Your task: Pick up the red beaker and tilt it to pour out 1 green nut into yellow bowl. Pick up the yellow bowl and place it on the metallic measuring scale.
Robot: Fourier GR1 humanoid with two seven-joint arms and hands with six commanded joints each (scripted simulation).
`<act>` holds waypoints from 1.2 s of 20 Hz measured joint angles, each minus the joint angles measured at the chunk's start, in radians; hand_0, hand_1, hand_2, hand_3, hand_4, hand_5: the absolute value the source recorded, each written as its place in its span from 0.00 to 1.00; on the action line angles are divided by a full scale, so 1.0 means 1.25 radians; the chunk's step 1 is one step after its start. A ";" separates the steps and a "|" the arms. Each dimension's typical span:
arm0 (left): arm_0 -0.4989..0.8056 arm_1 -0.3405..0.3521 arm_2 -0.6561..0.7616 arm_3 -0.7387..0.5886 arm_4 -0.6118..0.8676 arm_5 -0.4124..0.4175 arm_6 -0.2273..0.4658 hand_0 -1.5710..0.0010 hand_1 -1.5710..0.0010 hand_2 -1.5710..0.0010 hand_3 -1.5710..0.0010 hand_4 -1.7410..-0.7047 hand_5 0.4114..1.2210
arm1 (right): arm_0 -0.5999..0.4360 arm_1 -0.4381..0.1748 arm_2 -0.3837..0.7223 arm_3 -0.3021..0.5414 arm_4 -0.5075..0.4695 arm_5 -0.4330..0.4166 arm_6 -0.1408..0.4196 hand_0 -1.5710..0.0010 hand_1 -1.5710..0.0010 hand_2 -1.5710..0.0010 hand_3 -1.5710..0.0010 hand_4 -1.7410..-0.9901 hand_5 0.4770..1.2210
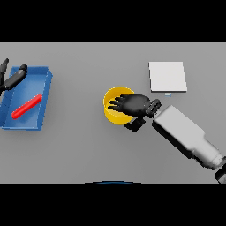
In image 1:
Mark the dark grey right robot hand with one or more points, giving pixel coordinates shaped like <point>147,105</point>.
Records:
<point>136,103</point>

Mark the red beaker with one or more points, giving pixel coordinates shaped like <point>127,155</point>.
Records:
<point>26,106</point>

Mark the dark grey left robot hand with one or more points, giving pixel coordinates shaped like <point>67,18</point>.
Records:
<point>13,79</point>

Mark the pale square metallic scale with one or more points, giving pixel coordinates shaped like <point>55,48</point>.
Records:
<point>167,76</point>

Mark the yellow bowl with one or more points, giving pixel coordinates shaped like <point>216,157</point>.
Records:
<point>117,116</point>

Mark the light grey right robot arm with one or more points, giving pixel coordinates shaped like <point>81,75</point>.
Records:
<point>185,136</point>

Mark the blue tray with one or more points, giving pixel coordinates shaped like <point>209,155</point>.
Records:
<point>27,100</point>

